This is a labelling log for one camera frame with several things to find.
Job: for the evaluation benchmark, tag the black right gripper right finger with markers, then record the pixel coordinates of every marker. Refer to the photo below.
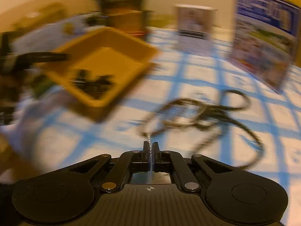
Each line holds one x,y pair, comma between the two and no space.
159,156

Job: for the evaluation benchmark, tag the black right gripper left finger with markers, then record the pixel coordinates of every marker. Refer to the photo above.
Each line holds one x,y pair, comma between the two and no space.
142,156

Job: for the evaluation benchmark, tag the orange plastic tray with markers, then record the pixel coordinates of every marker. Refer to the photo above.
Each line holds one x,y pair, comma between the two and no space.
105,51

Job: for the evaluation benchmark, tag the small white product box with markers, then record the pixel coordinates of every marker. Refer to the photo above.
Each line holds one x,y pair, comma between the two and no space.
194,29

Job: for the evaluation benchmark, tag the middle orange-label food bowl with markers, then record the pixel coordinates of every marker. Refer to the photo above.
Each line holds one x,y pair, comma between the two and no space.
129,16

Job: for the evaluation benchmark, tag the blue milk carton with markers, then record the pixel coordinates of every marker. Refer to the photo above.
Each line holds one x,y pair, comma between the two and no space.
266,35

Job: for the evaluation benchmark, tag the black ring jewelry in tray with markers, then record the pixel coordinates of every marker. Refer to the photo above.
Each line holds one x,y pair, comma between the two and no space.
95,88

